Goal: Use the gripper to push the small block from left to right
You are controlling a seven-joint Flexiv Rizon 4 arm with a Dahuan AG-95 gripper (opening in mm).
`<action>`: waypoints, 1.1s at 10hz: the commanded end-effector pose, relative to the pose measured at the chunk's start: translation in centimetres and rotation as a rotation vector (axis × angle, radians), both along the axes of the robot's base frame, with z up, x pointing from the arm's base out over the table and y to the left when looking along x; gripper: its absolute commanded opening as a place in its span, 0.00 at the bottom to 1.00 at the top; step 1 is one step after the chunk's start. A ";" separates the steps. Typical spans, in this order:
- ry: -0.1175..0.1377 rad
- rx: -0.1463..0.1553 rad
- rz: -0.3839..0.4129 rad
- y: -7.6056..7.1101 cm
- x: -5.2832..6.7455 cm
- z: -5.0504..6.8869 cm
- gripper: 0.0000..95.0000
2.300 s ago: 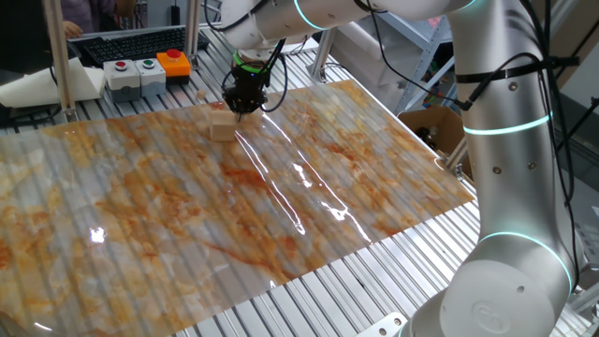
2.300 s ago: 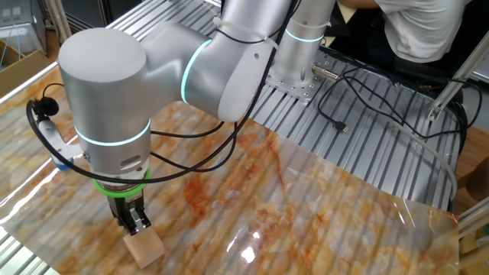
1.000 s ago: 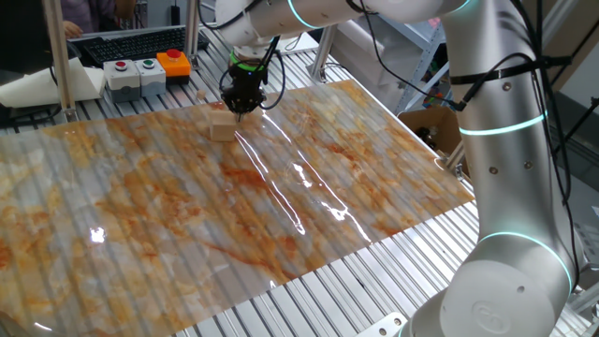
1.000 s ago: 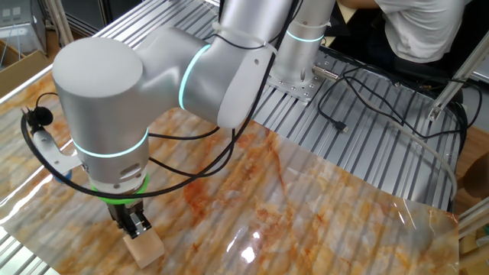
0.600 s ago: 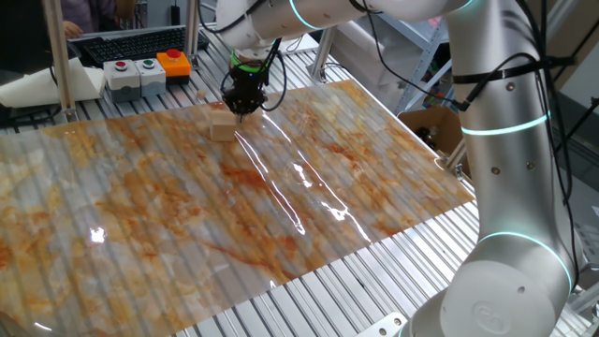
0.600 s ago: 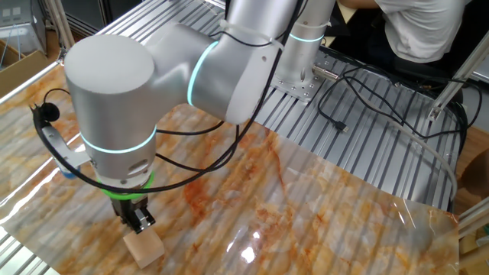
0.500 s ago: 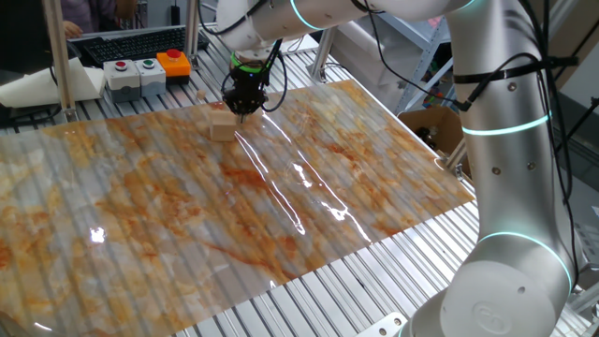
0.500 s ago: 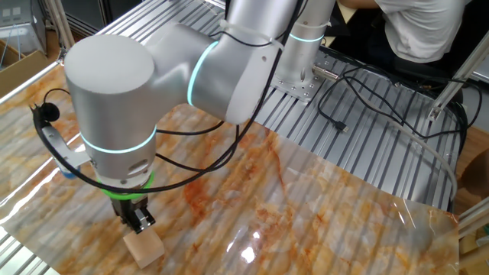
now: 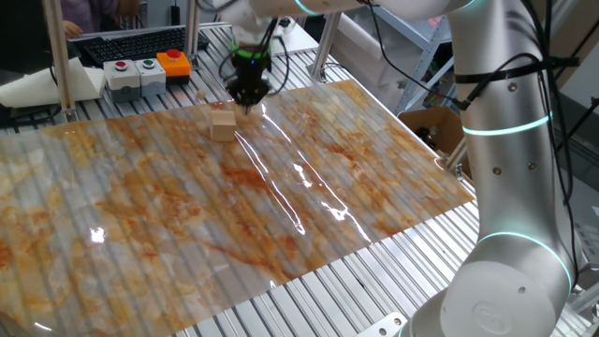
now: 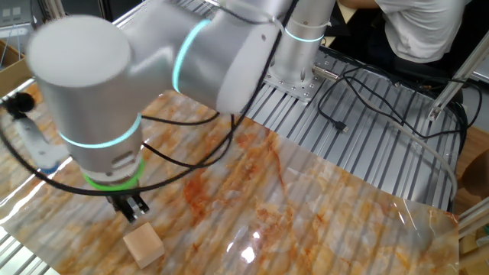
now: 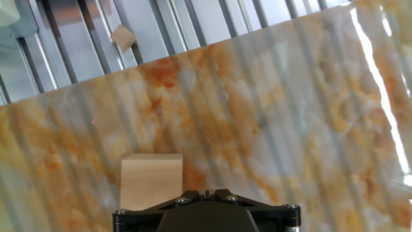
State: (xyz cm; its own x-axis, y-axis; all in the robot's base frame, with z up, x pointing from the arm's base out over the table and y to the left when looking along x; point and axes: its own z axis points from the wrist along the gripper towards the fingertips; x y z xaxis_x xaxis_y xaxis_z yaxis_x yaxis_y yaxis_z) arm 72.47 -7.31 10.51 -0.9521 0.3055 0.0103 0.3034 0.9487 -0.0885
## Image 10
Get aluminium profile bar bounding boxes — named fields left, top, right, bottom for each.
left=457, top=198, right=489, bottom=240

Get orange marble pattern mat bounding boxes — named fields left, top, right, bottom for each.
left=0, top=82, right=461, bottom=275

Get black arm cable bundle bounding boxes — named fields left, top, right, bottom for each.
left=0, top=0, right=303, bottom=198

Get aluminium frame post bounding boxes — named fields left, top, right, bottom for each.
left=37, top=0, right=76, bottom=24
left=426, top=37, right=489, bottom=123

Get open cardboard box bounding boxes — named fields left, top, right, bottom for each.
left=0, top=37, right=34, bottom=96

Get black USB cable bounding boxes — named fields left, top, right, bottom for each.
left=316, top=66, right=387, bottom=134

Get person in white shirt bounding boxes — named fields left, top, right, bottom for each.
left=338, top=0, right=473, bottom=77

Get green flange ring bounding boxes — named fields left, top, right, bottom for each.
left=83, top=158, right=146, bottom=192

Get grey metal cabinet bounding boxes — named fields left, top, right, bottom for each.
left=0, top=0, right=49, bottom=53

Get long thin black cable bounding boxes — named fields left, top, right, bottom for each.
left=342, top=74, right=484, bottom=141

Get bare person forearm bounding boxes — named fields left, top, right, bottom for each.
left=338, top=0, right=380, bottom=10

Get light wooden block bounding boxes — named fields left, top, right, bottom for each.
left=122, top=222, right=166, bottom=270

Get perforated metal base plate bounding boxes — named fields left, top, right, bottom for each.
left=263, top=49, right=337, bottom=103

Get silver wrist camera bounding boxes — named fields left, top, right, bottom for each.
left=13, top=112, right=72, bottom=175

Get silver base connector plug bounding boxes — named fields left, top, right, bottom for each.
left=311, top=64, right=340, bottom=82

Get translucent grey hose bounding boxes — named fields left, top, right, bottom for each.
left=358, top=110, right=458, bottom=202

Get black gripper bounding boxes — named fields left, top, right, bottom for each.
left=105, top=190, right=150, bottom=225

